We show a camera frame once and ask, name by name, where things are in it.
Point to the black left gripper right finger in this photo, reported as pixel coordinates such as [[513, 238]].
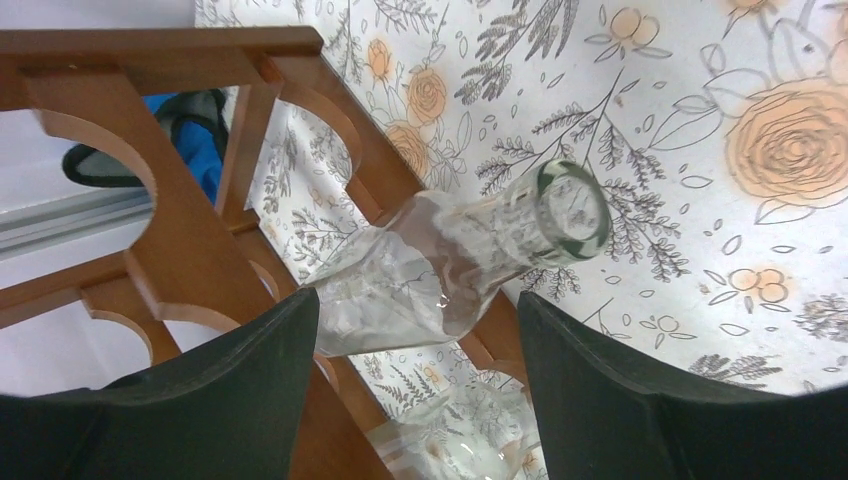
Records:
[[607, 411]]

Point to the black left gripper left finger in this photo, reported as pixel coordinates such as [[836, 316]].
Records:
[[227, 409]]

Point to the clear labelled square bottle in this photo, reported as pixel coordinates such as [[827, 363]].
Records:
[[473, 431]]

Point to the clear square glass bottle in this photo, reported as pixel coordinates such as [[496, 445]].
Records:
[[428, 276]]

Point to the brown wooden wine rack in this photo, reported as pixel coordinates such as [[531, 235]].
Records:
[[202, 268]]

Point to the floral patterned table mat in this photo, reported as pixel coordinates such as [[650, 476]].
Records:
[[717, 130]]

